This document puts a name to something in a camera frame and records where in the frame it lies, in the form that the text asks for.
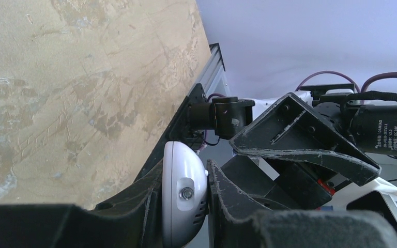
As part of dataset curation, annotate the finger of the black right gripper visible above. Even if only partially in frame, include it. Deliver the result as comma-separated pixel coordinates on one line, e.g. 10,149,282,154
221,155,334,210
229,93,381,187

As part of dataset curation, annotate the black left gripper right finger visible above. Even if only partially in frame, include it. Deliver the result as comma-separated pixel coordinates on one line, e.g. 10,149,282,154
207,160,397,247

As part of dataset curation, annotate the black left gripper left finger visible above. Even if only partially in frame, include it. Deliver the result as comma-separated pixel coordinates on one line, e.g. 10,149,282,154
0,164,162,247

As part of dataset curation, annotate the white remote control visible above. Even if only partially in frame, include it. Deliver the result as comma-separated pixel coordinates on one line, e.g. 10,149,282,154
162,141,208,247

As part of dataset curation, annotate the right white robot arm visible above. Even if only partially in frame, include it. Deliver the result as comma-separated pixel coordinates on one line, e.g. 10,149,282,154
187,72,397,209

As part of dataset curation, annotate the aluminium frame rail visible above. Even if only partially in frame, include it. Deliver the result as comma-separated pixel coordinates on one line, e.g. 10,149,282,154
195,43,231,97

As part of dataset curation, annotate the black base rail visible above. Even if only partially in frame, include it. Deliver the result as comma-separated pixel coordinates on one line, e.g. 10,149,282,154
135,83,205,181

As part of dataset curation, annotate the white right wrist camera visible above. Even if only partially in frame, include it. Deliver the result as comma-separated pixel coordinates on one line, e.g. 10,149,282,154
324,177,397,233

